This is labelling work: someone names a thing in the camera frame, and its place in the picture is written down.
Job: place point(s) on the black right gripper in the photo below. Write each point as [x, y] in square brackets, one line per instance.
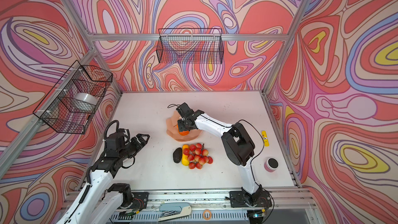
[181, 127]

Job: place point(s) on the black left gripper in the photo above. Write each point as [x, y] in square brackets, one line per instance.
[137, 145]

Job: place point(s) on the large fake orange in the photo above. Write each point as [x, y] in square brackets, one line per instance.
[182, 131]

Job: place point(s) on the dark fake avocado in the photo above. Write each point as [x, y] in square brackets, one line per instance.
[177, 155]

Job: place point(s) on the red fake strawberry bunch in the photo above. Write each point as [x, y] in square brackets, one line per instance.
[199, 156]

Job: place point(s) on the yellow fake squash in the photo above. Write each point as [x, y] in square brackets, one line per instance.
[185, 154]

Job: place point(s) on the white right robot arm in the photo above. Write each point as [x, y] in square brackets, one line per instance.
[238, 145]

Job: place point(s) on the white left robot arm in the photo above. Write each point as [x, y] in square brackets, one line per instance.
[100, 197]

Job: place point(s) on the pink wavy fruit bowl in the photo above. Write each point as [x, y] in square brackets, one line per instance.
[176, 131]

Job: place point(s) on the pink cup with black lid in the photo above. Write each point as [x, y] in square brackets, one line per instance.
[271, 164]

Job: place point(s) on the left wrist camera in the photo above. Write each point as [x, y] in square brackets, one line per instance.
[115, 141]

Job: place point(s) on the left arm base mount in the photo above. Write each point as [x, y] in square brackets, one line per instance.
[139, 203]

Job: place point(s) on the black wire basket back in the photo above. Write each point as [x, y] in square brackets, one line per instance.
[190, 46]

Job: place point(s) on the black wire basket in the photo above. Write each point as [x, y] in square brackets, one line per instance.
[76, 100]
[190, 46]

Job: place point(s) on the black wire basket left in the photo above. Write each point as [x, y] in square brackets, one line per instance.
[76, 100]

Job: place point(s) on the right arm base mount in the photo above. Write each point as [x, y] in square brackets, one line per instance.
[241, 199]

